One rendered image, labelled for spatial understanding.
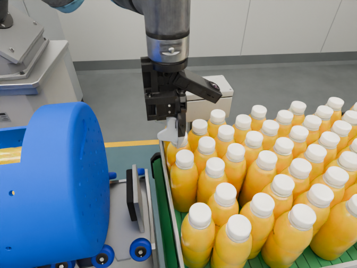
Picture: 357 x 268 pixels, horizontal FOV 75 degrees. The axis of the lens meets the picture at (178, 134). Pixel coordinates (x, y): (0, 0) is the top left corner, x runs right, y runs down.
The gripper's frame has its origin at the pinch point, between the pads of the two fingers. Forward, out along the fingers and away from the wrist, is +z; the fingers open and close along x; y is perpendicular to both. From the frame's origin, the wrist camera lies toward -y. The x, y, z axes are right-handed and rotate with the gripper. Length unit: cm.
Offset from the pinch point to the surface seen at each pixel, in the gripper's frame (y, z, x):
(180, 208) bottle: 1.2, 15.1, 9.9
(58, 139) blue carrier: 19.9, -15.2, 14.1
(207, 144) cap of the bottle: -5.9, -0.6, 4.3
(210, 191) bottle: -4.5, 4.9, 13.1
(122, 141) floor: 30, 108, -120
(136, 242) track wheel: 12.0, 9.2, 19.3
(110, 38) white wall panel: 39, 66, -266
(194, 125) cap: -4.5, -0.6, -2.8
